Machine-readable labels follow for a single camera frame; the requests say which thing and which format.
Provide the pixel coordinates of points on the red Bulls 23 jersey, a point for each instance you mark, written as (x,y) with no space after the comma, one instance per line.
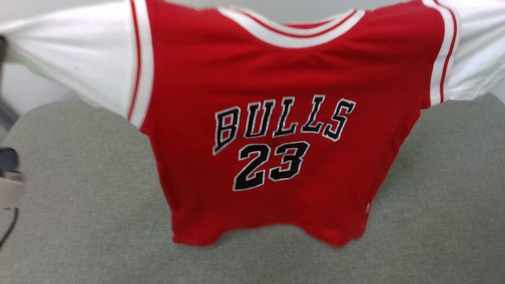
(276,71)

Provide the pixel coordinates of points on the grey fabric sofa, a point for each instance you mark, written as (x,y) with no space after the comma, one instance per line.
(79,236)

